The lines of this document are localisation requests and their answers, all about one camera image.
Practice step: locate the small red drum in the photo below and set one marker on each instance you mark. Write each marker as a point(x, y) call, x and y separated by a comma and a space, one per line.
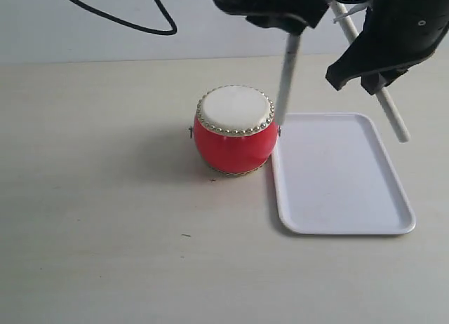
point(234, 130)

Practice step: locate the white rectangular plastic tray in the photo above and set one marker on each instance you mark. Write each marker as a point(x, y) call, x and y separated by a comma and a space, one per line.
point(333, 177)

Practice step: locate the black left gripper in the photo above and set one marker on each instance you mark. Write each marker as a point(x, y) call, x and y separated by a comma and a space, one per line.
point(290, 16)

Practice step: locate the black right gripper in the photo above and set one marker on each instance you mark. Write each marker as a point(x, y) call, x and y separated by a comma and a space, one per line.
point(417, 28)

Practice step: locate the scuffed white wooden drumstick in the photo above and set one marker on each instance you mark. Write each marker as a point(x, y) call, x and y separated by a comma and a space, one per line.
point(286, 79)

